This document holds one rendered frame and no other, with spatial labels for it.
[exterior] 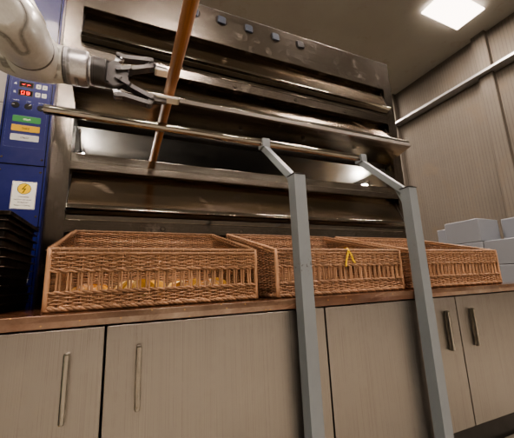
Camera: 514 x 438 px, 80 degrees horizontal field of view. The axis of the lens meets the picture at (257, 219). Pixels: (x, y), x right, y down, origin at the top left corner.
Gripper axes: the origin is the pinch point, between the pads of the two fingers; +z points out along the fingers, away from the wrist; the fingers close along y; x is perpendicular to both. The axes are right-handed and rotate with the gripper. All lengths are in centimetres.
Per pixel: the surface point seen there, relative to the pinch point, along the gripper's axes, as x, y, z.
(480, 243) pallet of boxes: -141, 23, 370
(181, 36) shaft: 22.5, 2.3, -0.2
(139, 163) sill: -54, 4, -6
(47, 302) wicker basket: -4, 59, -26
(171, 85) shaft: 3.9, 2.2, 0.0
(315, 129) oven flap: -40, -20, 79
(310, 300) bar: 6, 62, 39
